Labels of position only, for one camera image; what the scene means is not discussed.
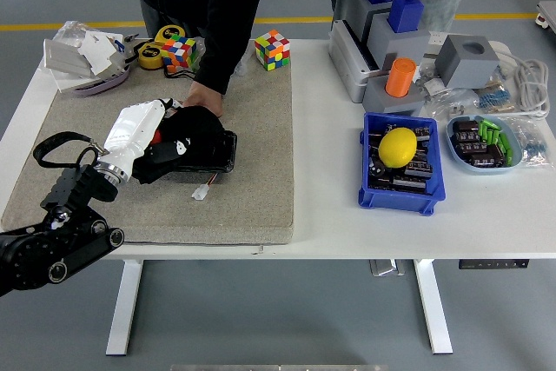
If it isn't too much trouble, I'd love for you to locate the person's left hand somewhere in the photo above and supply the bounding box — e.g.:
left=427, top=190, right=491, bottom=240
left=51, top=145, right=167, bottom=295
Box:
left=182, top=83, right=224, bottom=119

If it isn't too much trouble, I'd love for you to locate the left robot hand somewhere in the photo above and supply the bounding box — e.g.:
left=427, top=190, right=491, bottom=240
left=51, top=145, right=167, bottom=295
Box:
left=103, top=96, right=192, bottom=172

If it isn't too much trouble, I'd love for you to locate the black rag with red patch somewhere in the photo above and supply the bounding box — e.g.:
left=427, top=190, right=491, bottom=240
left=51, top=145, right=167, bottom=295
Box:
left=132, top=105, right=227, bottom=185

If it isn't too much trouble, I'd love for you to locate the black table control panel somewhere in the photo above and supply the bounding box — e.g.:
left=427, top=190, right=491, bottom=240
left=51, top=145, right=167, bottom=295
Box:
left=458, top=259, right=532, bottom=270

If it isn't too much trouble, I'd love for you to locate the clear bag of metal nuts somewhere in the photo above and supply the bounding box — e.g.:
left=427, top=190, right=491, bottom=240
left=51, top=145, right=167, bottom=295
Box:
left=234, top=47, right=254, bottom=78

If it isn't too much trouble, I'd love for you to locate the multicolour puzzle cube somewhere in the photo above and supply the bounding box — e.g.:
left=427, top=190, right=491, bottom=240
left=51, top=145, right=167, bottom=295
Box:
left=254, top=30, right=291, bottom=72
left=161, top=35, right=200, bottom=74

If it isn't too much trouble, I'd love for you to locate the purple tray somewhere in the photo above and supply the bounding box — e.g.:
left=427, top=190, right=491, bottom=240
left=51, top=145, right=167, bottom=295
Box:
left=71, top=64, right=131, bottom=97

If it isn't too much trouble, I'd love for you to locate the yellow tape measure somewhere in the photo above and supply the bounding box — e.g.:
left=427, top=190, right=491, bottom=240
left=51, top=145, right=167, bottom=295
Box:
left=155, top=24, right=188, bottom=47
left=137, top=42, right=165, bottom=70

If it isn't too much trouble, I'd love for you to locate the white flat plate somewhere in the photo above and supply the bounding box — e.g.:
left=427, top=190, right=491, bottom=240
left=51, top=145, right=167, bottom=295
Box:
left=51, top=70, right=95, bottom=94

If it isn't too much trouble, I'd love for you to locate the grey-brown mat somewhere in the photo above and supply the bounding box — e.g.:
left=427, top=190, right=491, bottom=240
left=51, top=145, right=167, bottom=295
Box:
left=1, top=40, right=296, bottom=246

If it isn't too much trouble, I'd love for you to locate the clear plastic bag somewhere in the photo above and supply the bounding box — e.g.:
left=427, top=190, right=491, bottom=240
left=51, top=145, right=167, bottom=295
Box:
left=51, top=20, right=99, bottom=46

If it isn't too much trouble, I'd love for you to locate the grey holder block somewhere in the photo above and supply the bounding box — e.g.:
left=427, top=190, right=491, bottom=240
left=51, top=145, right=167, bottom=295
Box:
left=361, top=76, right=427, bottom=118
left=348, top=0, right=394, bottom=42
left=367, top=12, right=432, bottom=73

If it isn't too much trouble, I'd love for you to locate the white table leg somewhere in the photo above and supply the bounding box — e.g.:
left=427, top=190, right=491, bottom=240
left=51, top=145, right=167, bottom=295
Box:
left=413, top=258, right=454, bottom=355
left=105, top=258, right=145, bottom=356

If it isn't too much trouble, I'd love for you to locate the orange cylinder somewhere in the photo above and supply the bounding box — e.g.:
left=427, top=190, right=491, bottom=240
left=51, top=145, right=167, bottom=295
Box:
left=385, top=57, right=419, bottom=99

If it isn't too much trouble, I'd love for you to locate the yellow lemon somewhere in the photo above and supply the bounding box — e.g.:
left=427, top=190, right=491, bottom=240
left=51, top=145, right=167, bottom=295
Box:
left=377, top=127, right=419, bottom=169

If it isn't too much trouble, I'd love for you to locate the blue plastic bin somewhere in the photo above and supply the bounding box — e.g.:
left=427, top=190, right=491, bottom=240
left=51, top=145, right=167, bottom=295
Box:
left=358, top=111, right=447, bottom=216

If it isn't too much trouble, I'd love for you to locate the small bag of white parts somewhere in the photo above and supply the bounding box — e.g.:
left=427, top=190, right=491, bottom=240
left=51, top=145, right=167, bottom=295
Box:
left=414, top=64, right=447, bottom=96

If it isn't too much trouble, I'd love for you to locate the white power strip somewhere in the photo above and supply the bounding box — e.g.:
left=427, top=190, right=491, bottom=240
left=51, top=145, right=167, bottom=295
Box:
left=427, top=30, right=449, bottom=57

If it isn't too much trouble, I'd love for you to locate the clear bag with plug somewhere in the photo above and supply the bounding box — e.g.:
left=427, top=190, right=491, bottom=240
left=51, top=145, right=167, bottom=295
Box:
left=423, top=87, right=481, bottom=123

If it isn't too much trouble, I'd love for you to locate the grey cube with round hole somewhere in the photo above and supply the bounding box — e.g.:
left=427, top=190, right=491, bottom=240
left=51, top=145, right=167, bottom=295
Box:
left=434, top=34, right=501, bottom=89

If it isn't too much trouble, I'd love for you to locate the light blue dish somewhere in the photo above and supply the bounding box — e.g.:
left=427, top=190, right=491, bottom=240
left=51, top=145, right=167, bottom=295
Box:
left=446, top=115, right=524, bottom=176

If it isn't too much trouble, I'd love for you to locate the bag of blue resistors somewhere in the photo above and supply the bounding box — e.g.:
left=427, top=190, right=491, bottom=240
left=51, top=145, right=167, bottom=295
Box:
left=473, top=77, right=518, bottom=115
left=506, top=116, right=555, bottom=169

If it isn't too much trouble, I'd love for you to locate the white cart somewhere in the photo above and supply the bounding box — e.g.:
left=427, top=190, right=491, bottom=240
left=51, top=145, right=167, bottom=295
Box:
left=534, top=0, right=556, bottom=36

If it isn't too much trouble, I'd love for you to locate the black lanyard cord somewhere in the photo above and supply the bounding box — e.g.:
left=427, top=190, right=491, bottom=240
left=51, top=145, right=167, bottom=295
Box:
left=163, top=65, right=196, bottom=82

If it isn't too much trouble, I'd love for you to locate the white connector plug with wires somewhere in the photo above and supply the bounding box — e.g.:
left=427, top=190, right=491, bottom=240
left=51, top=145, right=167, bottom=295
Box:
left=192, top=170, right=221, bottom=202

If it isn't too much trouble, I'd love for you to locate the light grey enclosure box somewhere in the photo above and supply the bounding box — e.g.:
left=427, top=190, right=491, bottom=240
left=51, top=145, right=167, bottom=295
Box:
left=328, top=18, right=383, bottom=105

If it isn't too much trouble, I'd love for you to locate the metal bracket under table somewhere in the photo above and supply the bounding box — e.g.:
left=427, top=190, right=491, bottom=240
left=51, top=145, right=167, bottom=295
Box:
left=369, top=259, right=407, bottom=278

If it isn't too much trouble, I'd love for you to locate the white power cable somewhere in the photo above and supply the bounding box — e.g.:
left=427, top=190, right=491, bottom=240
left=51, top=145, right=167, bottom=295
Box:
left=488, top=40, right=552, bottom=119

